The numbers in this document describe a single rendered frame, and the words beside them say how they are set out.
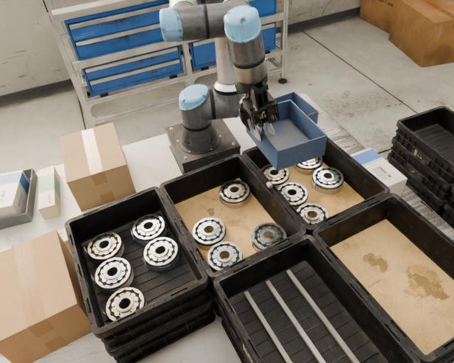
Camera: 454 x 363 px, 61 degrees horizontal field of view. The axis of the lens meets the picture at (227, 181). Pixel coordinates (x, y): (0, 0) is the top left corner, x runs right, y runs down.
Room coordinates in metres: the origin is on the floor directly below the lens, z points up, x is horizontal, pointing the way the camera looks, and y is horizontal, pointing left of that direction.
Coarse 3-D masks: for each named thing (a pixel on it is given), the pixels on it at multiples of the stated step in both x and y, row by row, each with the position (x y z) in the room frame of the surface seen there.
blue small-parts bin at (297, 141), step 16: (288, 112) 0.98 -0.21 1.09; (288, 128) 0.93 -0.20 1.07; (304, 128) 0.90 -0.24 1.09; (320, 128) 0.83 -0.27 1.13; (256, 144) 0.87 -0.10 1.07; (272, 144) 0.78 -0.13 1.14; (288, 144) 0.85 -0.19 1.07; (304, 144) 0.77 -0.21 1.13; (320, 144) 0.79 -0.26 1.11; (272, 160) 0.77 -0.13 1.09; (288, 160) 0.76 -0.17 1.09; (304, 160) 0.78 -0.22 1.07
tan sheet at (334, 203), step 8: (288, 168) 1.01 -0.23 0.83; (296, 176) 0.96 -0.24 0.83; (304, 176) 0.96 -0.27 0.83; (304, 184) 0.92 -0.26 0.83; (344, 184) 0.90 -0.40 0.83; (312, 192) 0.88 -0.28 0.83; (320, 192) 0.87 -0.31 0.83; (344, 192) 0.86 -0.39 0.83; (352, 192) 0.86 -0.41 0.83; (312, 200) 0.84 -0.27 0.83; (320, 200) 0.84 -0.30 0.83; (328, 200) 0.83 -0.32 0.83; (336, 200) 0.83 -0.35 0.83; (344, 200) 0.83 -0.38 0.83; (352, 200) 0.82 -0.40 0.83; (360, 200) 0.82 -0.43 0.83; (328, 208) 0.80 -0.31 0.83; (336, 208) 0.80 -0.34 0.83; (344, 208) 0.79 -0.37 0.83
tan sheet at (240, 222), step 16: (208, 192) 0.93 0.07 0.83; (192, 208) 0.86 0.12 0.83; (208, 208) 0.86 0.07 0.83; (224, 208) 0.85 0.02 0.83; (240, 208) 0.84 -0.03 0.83; (256, 208) 0.83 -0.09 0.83; (192, 224) 0.80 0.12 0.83; (224, 224) 0.78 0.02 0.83; (240, 224) 0.77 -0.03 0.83; (256, 224) 0.77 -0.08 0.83; (240, 240) 0.71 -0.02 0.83
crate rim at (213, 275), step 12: (228, 156) 0.99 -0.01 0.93; (240, 156) 0.98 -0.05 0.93; (204, 168) 0.95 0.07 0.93; (252, 168) 0.92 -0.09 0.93; (168, 180) 0.91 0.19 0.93; (168, 204) 0.80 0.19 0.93; (180, 216) 0.75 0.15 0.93; (288, 216) 0.71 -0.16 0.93; (300, 228) 0.65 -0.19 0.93; (192, 240) 0.65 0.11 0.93; (288, 240) 0.62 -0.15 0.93; (264, 252) 0.59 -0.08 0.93; (204, 264) 0.57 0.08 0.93; (240, 264) 0.56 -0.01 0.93; (216, 276) 0.53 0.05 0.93
